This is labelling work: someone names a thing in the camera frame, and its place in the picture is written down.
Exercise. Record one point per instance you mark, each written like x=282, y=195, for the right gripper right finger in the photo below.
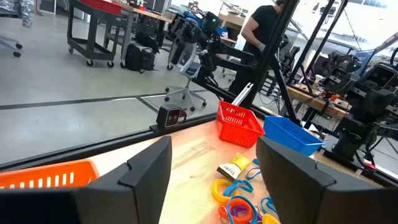
x=311, y=199

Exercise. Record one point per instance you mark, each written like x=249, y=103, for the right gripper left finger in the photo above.
x=124, y=199

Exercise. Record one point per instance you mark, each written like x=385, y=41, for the yellow packet with label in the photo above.
x=231, y=168

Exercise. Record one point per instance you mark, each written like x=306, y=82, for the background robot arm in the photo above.
x=211, y=46
x=342, y=71

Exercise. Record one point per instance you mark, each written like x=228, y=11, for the grey office chair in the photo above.
x=15, y=46
x=186, y=68

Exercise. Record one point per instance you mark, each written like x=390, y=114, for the wooden workbench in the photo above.
x=146, y=14
x=314, y=101

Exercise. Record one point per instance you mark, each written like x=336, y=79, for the blue plastic basket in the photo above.
x=289, y=137

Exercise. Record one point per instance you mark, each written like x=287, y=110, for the orange plastic basket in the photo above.
x=46, y=177

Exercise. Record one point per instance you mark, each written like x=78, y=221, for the red plastic basket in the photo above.
x=239, y=130

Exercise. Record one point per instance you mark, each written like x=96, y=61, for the silver aluminium light strip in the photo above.
x=242, y=94

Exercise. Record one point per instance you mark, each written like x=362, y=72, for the person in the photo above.
x=264, y=21

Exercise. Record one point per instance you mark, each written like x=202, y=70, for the black backpack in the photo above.
x=138, y=57

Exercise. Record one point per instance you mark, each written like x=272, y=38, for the black utility cart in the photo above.
x=93, y=46

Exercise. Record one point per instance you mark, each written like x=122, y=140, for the red plastic bin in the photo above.
x=102, y=6

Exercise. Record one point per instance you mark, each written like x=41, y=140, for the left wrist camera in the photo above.
x=381, y=76

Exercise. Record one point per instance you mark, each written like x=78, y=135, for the small black camera box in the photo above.
x=169, y=116

